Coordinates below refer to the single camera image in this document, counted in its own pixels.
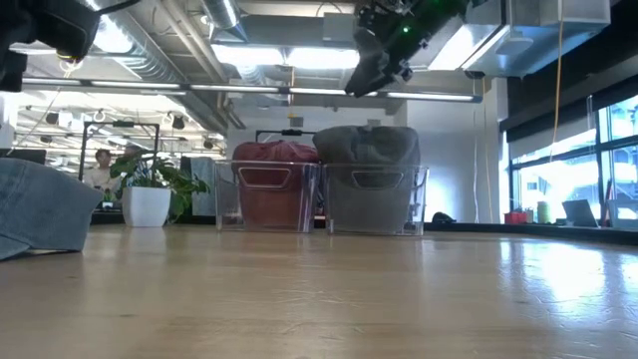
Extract silver ventilation duct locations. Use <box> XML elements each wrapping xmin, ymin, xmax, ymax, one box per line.
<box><xmin>198</xmin><ymin>0</ymin><xmax>250</xmax><ymax>45</ymax></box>

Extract person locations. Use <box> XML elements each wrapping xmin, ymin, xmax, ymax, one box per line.
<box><xmin>82</xmin><ymin>148</ymin><xmax>122</xmax><ymax>193</ymax></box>

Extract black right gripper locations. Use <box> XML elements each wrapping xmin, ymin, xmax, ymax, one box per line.
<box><xmin>344</xmin><ymin>0</ymin><xmax>426</xmax><ymax>99</ymax></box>

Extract black metal stand frame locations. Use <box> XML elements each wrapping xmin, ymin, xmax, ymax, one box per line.
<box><xmin>78</xmin><ymin>120</ymin><xmax>161</xmax><ymax>183</ymax></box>

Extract yellow hanging cable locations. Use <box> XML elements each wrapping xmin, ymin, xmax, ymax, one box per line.
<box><xmin>549</xmin><ymin>0</ymin><xmax>565</xmax><ymax>164</ymax></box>

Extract dark red cap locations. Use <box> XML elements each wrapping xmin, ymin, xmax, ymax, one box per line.
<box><xmin>231</xmin><ymin>140</ymin><xmax>320</xmax><ymax>231</ymax></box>

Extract green potted plant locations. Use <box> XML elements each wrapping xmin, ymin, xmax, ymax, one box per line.
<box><xmin>102</xmin><ymin>148</ymin><xmax>211</xmax><ymax>224</ymax></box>

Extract white plant pot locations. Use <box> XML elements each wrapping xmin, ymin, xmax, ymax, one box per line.
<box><xmin>121</xmin><ymin>185</ymin><xmax>172</xmax><ymax>229</ymax></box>

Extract clear plastic bin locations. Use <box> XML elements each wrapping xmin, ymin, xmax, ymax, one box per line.
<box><xmin>213</xmin><ymin>159</ymin><xmax>323</xmax><ymax>234</ymax></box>
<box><xmin>322</xmin><ymin>163</ymin><xmax>431</xmax><ymax>237</ymax></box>

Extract grey open laptop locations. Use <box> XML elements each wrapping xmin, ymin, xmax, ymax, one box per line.
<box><xmin>561</xmin><ymin>198</ymin><xmax>600</xmax><ymax>228</ymax></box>

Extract long ceiling light bar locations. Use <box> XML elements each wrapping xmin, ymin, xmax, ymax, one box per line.
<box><xmin>21</xmin><ymin>77</ymin><xmax>483</xmax><ymax>104</ymax></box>

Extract dark monitor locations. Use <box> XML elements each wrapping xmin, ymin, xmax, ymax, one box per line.
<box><xmin>0</xmin><ymin>148</ymin><xmax>48</xmax><ymax>167</ymax></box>

